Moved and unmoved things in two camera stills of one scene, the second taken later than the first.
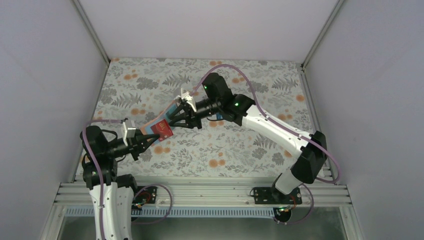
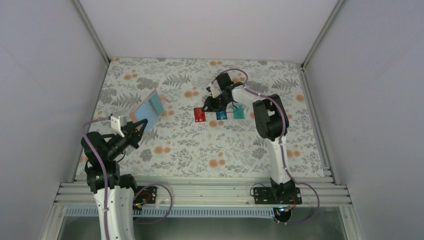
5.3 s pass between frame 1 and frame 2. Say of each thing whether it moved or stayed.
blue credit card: stayed
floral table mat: stayed
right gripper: moved
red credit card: moved
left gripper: moved
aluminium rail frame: stayed
